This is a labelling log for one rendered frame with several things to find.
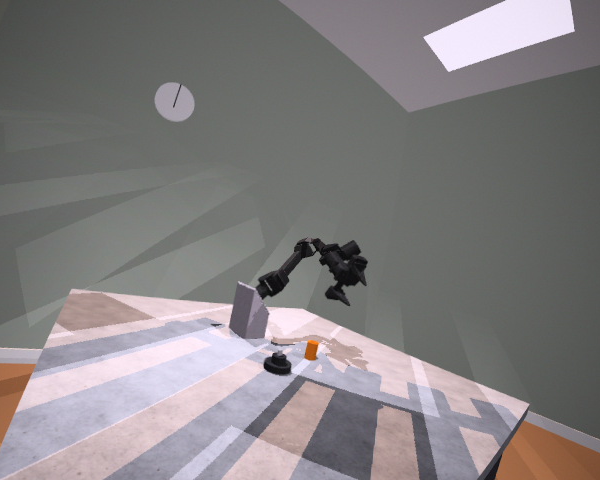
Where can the orange knob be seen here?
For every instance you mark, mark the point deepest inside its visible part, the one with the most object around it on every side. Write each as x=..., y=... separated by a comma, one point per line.
x=311, y=350

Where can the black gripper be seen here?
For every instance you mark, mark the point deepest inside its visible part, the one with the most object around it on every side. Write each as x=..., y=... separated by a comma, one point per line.
x=342, y=274

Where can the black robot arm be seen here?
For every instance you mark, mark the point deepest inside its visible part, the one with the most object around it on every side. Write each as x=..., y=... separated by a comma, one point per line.
x=278, y=279

